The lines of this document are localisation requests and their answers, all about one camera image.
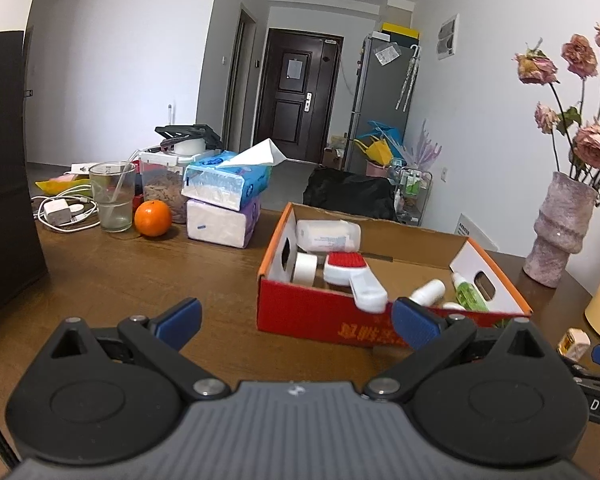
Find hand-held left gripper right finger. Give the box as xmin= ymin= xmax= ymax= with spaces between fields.
xmin=362 ymin=297 xmax=556 ymax=403

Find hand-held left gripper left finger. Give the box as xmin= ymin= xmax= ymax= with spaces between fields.
xmin=42 ymin=297 xmax=231 ymax=403

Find beige power plug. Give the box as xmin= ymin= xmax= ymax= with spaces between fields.
xmin=557 ymin=328 xmax=592 ymax=358

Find white spray bottle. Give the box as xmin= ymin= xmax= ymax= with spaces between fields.
xmin=409 ymin=280 xmax=466 ymax=311

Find green spray bottle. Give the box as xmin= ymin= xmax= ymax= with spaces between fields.
xmin=451 ymin=271 xmax=490 ymax=311

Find red and white brush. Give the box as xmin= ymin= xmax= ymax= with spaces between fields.
xmin=323 ymin=252 xmax=389 ymax=314

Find red cardboard box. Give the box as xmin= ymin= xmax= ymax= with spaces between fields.
xmin=256 ymin=202 xmax=533 ymax=350

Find white tape roll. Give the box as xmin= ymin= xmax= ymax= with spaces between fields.
xmin=293 ymin=252 xmax=319 ymax=285

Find translucent white case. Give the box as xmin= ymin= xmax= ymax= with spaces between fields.
xmin=296 ymin=220 xmax=362 ymax=254

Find white tissue pack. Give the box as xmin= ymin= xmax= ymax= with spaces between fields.
xmin=186 ymin=195 xmax=262 ymax=248

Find orange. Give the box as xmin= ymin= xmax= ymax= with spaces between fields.
xmin=134 ymin=200 xmax=173 ymax=237

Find clear drinking glass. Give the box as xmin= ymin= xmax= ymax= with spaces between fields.
xmin=89 ymin=161 xmax=136 ymax=233

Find pink stone vase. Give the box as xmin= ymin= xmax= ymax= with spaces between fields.
xmin=523 ymin=171 xmax=600 ymax=289

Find white rolling cart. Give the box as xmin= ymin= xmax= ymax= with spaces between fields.
xmin=391 ymin=165 xmax=433 ymax=226

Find clear food container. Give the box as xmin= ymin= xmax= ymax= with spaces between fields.
xmin=139 ymin=149 xmax=221 ymax=225

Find blue tissue pack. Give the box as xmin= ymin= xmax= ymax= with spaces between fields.
xmin=181 ymin=138 xmax=284 ymax=212

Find clear drinking straw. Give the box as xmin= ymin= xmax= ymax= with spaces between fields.
xmin=111 ymin=162 xmax=136 ymax=207

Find white charger brick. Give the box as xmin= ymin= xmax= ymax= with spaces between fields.
xmin=42 ymin=199 xmax=71 ymax=226

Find white round appliance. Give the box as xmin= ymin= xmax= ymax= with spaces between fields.
xmin=171 ymin=136 xmax=207 ymax=157

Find yellow bag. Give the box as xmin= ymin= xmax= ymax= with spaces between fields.
xmin=355 ymin=137 xmax=396 ymax=166

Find purple dried flowers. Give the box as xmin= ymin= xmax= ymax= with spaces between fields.
xmin=404 ymin=119 xmax=443 ymax=168

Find yellow packet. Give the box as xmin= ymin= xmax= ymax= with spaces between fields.
xmin=35 ymin=177 xmax=92 ymax=196

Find brown cardboard carton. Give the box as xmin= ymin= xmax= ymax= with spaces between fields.
xmin=322 ymin=135 xmax=352 ymax=170

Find black folding stand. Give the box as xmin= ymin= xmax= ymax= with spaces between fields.
xmin=155 ymin=124 xmax=224 ymax=150

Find blue bag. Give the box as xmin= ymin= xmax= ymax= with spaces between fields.
xmin=367 ymin=120 xmax=406 ymax=153

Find dried pink roses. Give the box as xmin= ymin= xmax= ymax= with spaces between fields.
xmin=512 ymin=22 xmax=600 ymax=191

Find grey refrigerator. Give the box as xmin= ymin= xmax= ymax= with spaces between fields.
xmin=344 ymin=32 xmax=423 ymax=173

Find dark side door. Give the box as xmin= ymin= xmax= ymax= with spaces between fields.
xmin=222 ymin=4 xmax=257 ymax=154

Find dark brown entrance door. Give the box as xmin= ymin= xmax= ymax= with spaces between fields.
xmin=252 ymin=28 xmax=344 ymax=163

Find clear folded umbrella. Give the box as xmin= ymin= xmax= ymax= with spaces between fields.
xmin=396 ymin=45 xmax=422 ymax=112

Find yellow box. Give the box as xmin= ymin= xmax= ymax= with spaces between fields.
xmin=382 ymin=22 xmax=422 ymax=40

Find white charger cable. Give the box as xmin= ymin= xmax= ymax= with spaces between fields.
xmin=32 ymin=183 xmax=101 ymax=233

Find white wall panel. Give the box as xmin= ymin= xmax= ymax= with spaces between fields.
xmin=436 ymin=13 xmax=460 ymax=60

